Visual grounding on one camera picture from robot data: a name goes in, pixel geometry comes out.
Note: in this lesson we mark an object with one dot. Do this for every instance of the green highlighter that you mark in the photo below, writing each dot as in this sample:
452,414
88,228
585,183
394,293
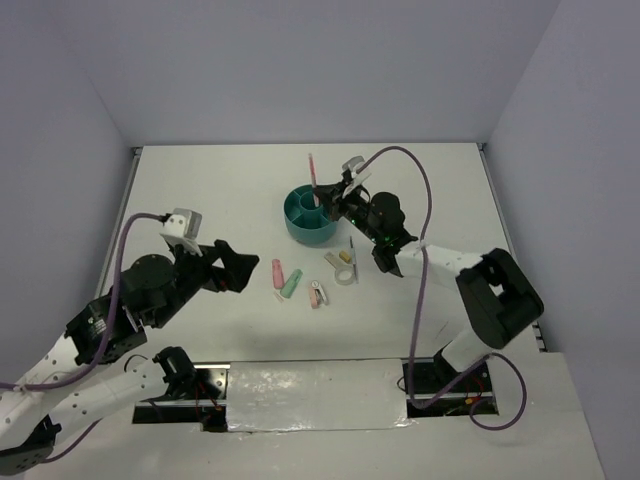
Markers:
291,284

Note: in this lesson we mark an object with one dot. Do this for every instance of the teal round desk organizer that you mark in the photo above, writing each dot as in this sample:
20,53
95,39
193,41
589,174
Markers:
307,223

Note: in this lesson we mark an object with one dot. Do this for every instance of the right aluminium table rail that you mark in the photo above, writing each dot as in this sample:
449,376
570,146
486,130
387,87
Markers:
535,326

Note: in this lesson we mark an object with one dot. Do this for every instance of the pink highlighter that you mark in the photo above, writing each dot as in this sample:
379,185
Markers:
277,274

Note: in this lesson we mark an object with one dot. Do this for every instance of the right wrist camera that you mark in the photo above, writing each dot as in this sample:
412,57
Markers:
354,171

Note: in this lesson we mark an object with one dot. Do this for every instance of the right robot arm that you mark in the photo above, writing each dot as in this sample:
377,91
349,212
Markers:
499,300

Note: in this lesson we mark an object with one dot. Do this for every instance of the pink mini stapler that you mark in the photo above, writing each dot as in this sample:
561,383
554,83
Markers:
317,295

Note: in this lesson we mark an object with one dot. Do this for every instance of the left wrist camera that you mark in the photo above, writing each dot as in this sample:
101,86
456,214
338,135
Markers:
182,224

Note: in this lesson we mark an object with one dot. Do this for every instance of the left aluminium table rail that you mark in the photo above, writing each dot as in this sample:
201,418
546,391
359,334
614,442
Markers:
103,190

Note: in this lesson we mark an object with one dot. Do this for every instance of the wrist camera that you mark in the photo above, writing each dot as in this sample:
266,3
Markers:
182,224
354,171

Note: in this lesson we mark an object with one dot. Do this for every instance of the clear tape roll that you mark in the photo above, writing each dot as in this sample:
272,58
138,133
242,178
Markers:
344,276

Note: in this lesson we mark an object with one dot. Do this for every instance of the pink gel pen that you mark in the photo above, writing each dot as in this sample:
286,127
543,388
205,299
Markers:
313,176

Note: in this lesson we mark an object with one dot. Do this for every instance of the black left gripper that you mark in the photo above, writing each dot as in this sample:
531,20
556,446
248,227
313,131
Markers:
235,276

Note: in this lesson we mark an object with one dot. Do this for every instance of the aluminium table rail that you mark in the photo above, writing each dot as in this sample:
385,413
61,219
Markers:
535,326
103,190

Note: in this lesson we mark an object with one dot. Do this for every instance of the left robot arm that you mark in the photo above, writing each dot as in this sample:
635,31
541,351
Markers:
49,403

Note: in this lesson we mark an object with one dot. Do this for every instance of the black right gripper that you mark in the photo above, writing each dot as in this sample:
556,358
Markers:
334,193

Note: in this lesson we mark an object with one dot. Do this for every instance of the blue ballpoint pen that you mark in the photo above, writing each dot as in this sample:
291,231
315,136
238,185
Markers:
353,259

